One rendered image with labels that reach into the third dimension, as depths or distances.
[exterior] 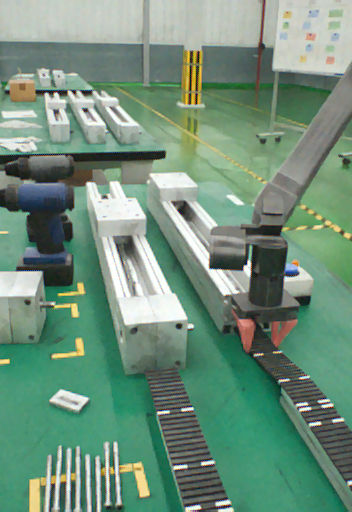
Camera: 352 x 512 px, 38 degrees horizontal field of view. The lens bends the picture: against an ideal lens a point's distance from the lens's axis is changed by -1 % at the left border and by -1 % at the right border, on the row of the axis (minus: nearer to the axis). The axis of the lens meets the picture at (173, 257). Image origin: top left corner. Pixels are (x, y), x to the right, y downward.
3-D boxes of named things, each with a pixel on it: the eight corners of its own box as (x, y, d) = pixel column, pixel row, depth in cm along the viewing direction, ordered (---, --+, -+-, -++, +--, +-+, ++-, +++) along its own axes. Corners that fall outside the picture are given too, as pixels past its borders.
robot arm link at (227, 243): (284, 192, 83) (277, 215, 91) (212, 188, 84) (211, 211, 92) (283, 262, 78) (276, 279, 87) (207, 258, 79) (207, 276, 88)
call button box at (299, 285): (310, 305, 107) (314, 277, 105) (267, 309, 105) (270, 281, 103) (294, 288, 114) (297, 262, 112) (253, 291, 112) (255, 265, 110)
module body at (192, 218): (271, 330, 97) (276, 290, 94) (221, 335, 95) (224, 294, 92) (176, 205, 169) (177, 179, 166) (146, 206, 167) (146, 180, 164)
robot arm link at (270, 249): (290, 243, 80) (287, 230, 85) (246, 240, 80) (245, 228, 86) (286, 283, 82) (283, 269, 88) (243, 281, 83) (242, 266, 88)
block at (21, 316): (52, 343, 91) (48, 295, 88) (-13, 344, 90) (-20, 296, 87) (58, 315, 100) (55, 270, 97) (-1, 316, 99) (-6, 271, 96)
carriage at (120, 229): (146, 245, 120) (146, 217, 117) (98, 248, 117) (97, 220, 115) (135, 223, 134) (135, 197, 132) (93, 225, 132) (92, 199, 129)
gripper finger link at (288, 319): (241, 341, 93) (244, 294, 90) (277, 336, 95) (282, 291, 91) (254, 362, 87) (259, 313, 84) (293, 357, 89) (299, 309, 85)
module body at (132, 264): (173, 340, 93) (175, 298, 90) (118, 345, 91) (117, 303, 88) (118, 207, 165) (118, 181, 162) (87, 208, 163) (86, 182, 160)
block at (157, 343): (199, 367, 86) (202, 317, 82) (125, 375, 83) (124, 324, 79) (186, 338, 94) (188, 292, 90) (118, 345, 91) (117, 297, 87)
